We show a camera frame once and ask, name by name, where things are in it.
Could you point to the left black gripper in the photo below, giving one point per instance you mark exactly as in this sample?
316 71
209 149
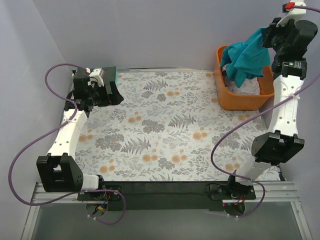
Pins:
110 83

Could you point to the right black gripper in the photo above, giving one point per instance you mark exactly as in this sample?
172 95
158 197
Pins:
269 35

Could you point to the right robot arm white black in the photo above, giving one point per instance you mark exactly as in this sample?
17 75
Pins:
281 142

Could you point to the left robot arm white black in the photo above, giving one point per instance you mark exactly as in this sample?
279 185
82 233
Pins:
58 169

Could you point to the folded dark grey t shirt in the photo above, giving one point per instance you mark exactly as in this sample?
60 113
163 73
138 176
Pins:
110 74

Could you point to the white garment in basket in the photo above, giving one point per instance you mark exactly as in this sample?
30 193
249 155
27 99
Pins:
248 87

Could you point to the floral patterned table mat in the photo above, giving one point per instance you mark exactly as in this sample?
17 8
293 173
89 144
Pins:
169 127

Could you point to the orange plastic basket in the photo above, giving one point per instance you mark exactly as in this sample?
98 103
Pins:
242 102

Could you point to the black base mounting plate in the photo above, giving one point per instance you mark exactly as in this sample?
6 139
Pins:
176 195

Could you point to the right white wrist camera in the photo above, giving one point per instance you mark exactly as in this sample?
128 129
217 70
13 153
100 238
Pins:
291 13

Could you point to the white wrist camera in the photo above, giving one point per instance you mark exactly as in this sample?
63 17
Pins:
96 75
291 13

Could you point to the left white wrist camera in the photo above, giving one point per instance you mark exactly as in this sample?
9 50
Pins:
96 75

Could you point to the aluminium frame rail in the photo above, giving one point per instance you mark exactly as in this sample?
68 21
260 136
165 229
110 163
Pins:
275 191

